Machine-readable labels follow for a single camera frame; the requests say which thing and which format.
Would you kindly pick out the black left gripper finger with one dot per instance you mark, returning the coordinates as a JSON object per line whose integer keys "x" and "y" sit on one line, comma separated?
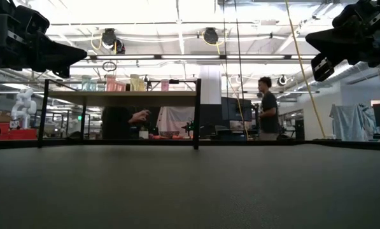
{"x": 59, "y": 52}
{"x": 61, "y": 70}

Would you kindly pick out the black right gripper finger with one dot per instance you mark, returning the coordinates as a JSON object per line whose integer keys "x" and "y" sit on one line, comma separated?
{"x": 329, "y": 43}
{"x": 321, "y": 67}

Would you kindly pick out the teal medicine bottle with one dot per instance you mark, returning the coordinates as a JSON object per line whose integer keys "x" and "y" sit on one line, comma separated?
{"x": 86, "y": 83}

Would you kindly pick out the yellow-green medicine bottle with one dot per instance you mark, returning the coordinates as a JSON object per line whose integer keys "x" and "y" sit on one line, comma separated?
{"x": 134, "y": 82}

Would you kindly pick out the wooden shelf with black legs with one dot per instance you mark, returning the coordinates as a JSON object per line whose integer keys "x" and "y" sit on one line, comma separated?
{"x": 113, "y": 98}

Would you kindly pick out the grey cloth cover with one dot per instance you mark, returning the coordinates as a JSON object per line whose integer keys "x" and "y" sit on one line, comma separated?
{"x": 352, "y": 122}

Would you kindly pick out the person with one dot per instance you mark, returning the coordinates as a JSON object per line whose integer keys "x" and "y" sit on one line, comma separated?
{"x": 268, "y": 109}
{"x": 119, "y": 122}

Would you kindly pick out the long ceiling light bar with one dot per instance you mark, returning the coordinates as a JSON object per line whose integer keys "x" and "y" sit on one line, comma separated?
{"x": 189, "y": 56}

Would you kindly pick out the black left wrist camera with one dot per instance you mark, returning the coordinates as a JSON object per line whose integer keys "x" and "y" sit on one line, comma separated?
{"x": 32, "y": 19}

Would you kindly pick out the silver ventilation duct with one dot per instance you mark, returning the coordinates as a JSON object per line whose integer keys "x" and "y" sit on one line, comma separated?
{"x": 352, "y": 71}

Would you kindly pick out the black aluminium table frame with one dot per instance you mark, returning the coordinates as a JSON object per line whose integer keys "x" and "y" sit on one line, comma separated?
{"x": 81, "y": 143}

